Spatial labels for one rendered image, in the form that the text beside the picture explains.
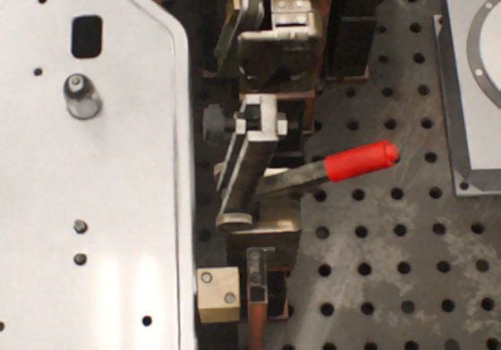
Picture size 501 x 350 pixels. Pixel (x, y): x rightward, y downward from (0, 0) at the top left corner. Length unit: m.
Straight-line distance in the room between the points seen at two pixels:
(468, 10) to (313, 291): 0.42
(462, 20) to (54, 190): 0.60
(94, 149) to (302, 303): 0.38
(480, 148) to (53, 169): 0.52
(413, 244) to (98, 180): 0.46
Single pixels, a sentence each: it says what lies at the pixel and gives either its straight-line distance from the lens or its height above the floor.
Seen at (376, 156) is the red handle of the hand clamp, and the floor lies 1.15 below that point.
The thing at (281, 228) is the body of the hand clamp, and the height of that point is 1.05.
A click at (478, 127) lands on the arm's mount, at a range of 1.09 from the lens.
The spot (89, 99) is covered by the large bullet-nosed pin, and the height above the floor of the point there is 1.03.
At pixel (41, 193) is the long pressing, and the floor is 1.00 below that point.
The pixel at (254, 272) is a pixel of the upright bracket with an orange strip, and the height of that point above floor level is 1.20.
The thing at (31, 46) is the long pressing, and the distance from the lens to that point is 0.90.
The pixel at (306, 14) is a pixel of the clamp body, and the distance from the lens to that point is 0.81.
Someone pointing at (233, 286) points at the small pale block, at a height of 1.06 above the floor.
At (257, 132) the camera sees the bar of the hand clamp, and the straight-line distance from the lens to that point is 0.59.
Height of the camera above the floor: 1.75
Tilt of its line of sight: 67 degrees down
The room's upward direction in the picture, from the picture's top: 1 degrees clockwise
